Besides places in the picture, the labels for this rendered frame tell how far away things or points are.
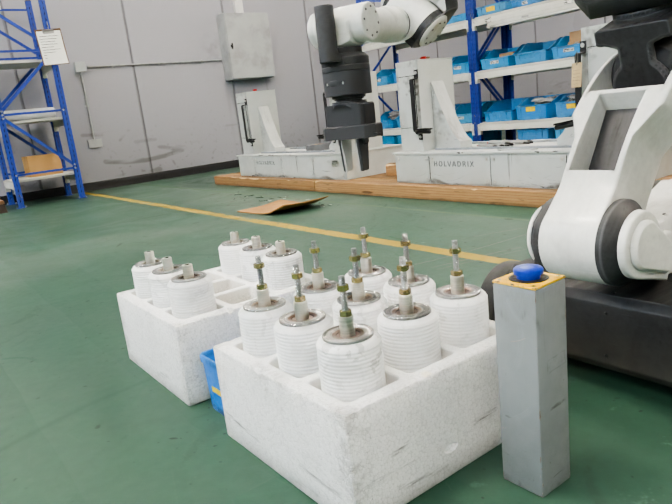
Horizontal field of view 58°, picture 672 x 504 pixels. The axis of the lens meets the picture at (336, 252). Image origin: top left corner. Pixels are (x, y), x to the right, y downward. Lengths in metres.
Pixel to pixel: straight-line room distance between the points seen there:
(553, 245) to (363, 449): 0.47
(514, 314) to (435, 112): 3.00
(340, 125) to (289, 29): 7.30
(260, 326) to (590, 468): 0.56
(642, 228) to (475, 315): 0.29
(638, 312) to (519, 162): 2.12
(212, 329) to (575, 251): 0.73
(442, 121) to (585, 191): 2.72
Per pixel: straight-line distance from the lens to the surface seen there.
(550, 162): 3.12
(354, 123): 1.13
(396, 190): 3.77
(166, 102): 7.53
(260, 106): 5.53
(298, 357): 0.96
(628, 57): 1.22
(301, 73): 8.43
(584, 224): 1.05
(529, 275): 0.86
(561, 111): 6.26
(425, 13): 1.34
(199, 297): 1.33
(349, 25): 1.12
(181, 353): 1.30
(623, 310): 1.19
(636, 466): 1.07
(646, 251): 1.07
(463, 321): 1.01
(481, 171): 3.39
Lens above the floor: 0.57
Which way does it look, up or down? 13 degrees down
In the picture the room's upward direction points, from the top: 7 degrees counter-clockwise
